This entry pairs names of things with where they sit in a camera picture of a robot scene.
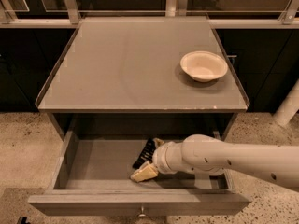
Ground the white paper bowl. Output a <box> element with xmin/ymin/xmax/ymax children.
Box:
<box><xmin>180</xmin><ymin>51</ymin><xmax>228</xmax><ymax>83</ymax></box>

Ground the grey cabinet with glass top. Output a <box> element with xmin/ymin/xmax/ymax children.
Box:
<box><xmin>36</xmin><ymin>17</ymin><xmax>249</xmax><ymax>139</ymax></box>

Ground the metal railing frame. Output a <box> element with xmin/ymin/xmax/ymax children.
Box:
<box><xmin>0</xmin><ymin>0</ymin><xmax>299</xmax><ymax>29</ymax></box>

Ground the black rxbar chocolate wrapper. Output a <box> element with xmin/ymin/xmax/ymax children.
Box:
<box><xmin>133</xmin><ymin>139</ymin><xmax>156</xmax><ymax>169</ymax></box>

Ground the open grey top drawer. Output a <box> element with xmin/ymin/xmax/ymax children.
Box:
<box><xmin>28</xmin><ymin>131</ymin><xmax>249</xmax><ymax>216</ymax></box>

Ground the black object at floor edge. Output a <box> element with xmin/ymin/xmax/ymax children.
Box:
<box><xmin>17</xmin><ymin>217</ymin><xmax>31</xmax><ymax>224</ymax></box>

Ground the round metal drawer knob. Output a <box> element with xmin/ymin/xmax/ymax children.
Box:
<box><xmin>137</xmin><ymin>205</ymin><xmax>147</xmax><ymax>218</ymax></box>

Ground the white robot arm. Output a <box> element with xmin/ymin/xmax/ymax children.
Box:
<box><xmin>131</xmin><ymin>134</ymin><xmax>299</xmax><ymax>190</ymax></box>

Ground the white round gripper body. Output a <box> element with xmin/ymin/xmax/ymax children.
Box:
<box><xmin>152</xmin><ymin>142</ymin><xmax>187</xmax><ymax>175</ymax></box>

